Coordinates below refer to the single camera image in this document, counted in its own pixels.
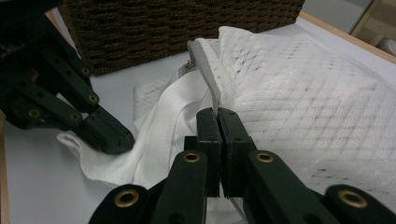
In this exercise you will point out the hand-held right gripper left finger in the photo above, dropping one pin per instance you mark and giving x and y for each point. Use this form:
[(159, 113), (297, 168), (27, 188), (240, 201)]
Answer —
[(207, 146)]

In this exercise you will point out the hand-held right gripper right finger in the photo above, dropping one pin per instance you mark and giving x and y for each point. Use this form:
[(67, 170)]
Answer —
[(235, 146)]

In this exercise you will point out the white cloth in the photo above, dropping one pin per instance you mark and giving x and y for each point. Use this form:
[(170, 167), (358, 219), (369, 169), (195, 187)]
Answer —
[(149, 149)]

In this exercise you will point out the white mesh laundry bag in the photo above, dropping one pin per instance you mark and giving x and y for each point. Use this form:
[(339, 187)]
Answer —
[(295, 109)]

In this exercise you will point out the brown wicker basket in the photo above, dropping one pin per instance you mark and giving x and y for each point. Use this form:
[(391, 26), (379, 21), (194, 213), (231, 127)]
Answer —
[(174, 34)]

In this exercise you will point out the white mesh garment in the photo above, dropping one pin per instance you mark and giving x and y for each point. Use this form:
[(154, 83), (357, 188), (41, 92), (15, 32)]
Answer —
[(31, 174)]

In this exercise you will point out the white cabinet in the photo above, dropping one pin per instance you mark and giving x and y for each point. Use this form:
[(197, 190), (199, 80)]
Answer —
[(333, 12)]

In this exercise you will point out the wooden desk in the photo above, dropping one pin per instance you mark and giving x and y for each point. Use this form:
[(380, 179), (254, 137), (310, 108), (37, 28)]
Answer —
[(378, 21)]

